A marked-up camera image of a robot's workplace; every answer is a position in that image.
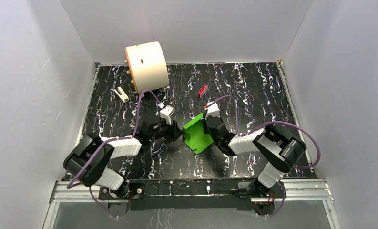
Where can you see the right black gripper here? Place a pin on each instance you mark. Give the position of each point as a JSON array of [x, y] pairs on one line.
[[204, 123]]

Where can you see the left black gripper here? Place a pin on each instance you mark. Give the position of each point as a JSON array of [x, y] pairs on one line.
[[171, 130]]

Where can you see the green paper box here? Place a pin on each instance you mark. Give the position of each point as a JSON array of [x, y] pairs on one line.
[[194, 136]]

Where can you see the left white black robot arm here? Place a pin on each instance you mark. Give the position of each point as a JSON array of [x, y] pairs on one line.
[[88, 161]]

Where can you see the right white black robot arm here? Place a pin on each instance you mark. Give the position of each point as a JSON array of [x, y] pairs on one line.
[[280, 147]]

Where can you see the small red block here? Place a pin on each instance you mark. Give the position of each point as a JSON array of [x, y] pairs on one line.
[[202, 91]]

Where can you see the small white black block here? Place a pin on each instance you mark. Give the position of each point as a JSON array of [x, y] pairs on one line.
[[121, 94]]

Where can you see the white cylindrical drum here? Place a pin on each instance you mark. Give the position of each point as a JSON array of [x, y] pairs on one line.
[[147, 66]]

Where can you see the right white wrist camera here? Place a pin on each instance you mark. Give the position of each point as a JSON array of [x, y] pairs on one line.
[[212, 110]]

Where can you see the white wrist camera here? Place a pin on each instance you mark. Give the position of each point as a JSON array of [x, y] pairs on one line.
[[212, 110], [166, 113]]

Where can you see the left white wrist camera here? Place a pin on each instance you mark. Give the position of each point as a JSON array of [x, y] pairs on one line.
[[166, 113]]

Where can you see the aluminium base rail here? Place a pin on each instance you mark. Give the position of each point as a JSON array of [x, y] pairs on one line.
[[218, 193]]

